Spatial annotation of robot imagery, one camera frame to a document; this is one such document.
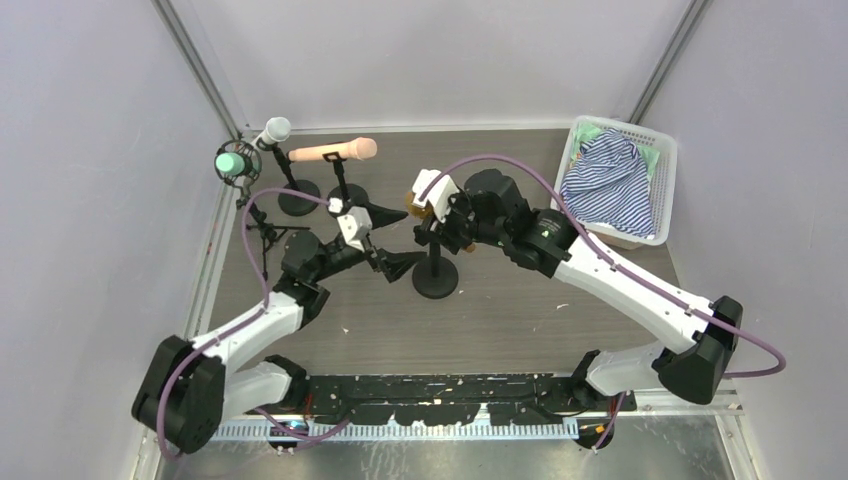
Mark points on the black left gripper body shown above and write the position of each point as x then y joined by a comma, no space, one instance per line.
373,241

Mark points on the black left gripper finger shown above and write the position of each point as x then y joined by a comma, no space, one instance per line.
380,217
394,265

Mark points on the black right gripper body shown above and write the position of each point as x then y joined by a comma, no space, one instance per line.
448,229

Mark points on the black shock mount stand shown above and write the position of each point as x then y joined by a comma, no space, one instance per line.
349,193

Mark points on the black stand with clip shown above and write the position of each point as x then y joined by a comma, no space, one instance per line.
435,277

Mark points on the pink microphone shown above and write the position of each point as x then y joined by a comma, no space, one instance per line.
360,148

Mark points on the white microphone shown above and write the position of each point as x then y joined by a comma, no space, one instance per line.
276,131

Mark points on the green microphone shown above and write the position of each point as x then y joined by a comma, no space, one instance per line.
230,164

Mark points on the gold microphone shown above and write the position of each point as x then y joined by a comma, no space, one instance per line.
452,233

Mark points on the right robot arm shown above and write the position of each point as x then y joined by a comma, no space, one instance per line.
690,353

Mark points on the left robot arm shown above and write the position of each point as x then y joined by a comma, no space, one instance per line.
192,386

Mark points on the green cloth in basket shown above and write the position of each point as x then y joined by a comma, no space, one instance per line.
584,133

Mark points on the blue striped cloth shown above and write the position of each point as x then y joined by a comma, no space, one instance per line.
609,184

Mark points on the white plastic basket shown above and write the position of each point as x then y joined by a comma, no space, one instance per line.
662,182

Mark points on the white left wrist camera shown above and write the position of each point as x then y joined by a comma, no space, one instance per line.
353,220

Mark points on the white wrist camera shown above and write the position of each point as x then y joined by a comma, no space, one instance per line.
353,220
429,194

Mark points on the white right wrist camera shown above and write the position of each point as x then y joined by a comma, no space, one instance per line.
429,194

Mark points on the aluminium frame rail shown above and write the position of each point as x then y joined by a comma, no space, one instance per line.
202,302

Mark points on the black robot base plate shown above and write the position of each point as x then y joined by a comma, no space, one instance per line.
441,400

